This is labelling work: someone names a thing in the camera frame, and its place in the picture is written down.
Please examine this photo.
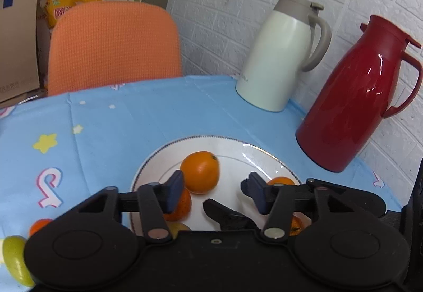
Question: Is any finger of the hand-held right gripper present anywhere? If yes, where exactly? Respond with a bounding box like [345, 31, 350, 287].
[203, 199, 260, 231]

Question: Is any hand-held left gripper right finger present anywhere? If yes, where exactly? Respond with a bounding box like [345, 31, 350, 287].
[241, 172, 387, 241]

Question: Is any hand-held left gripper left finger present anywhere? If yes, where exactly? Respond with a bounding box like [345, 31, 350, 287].
[77, 170, 185, 244]

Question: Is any tangerine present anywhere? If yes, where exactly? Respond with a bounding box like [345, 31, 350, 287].
[28, 218, 54, 238]
[290, 215, 306, 237]
[163, 187, 192, 222]

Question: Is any large orange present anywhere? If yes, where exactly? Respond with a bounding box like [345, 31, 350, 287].
[180, 151, 220, 195]
[266, 176, 296, 187]

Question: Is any green jujube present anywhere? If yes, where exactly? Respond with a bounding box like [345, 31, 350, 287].
[3, 236, 35, 286]
[168, 222, 192, 240]

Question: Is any white plate with blue rim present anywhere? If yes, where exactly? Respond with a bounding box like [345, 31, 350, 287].
[130, 135, 302, 236]

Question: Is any blue cartoon print tablecloth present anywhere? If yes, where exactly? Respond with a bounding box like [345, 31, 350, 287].
[0, 74, 402, 292]

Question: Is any red thermos jug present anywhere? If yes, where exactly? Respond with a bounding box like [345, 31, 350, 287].
[295, 14, 423, 173]

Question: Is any white thermos jug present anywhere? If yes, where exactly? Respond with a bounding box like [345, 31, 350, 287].
[235, 0, 332, 112]

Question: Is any orange mesh chair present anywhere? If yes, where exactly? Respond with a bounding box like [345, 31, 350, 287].
[48, 1, 183, 96]

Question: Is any brown cardboard box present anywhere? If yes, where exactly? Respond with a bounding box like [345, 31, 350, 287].
[0, 0, 42, 104]

